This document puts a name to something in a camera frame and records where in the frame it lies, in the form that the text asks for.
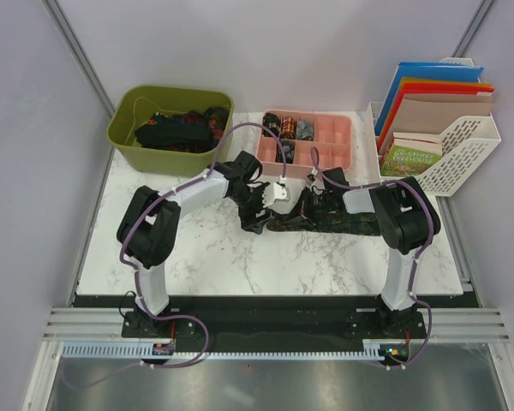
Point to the white perforated file holder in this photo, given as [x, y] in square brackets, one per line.
[468, 141]

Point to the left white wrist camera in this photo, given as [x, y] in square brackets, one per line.
[274, 193]

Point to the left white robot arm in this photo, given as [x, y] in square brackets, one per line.
[149, 226]

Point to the pink compartment organizer tray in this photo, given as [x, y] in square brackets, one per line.
[332, 139]

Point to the orange folder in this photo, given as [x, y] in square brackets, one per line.
[410, 85]

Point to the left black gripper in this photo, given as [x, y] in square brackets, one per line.
[248, 220]

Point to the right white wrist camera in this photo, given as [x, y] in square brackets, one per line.
[313, 181]

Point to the green treehouse book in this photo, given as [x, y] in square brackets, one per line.
[410, 154]

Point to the white slotted cable duct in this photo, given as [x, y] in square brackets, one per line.
[169, 351]

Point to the red folder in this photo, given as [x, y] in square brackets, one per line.
[429, 107]

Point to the olive green plastic bin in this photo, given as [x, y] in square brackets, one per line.
[140, 103]

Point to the rolled dark patterned tie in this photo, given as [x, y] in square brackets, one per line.
[273, 125]

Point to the blue folder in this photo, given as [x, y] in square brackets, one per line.
[426, 71]

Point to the dark green leaf-patterned tie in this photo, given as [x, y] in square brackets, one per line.
[350, 224]

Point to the rolled red orange tie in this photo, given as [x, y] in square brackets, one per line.
[288, 128]

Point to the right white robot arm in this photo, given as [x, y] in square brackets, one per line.
[399, 212]

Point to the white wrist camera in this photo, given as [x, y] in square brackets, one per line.
[313, 181]
[274, 193]

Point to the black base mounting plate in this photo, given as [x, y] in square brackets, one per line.
[182, 305]

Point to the beige folder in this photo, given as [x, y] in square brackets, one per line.
[427, 113]

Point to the rolled dark blue tie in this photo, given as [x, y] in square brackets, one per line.
[287, 152]

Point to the pile of dark ties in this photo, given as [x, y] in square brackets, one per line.
[192, 131]

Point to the aluminium frame rail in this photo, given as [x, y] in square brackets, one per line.
[442, 325]

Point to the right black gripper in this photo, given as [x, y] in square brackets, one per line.
[305, 212]

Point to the rolled grey tie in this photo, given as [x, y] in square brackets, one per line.
[304, 131]

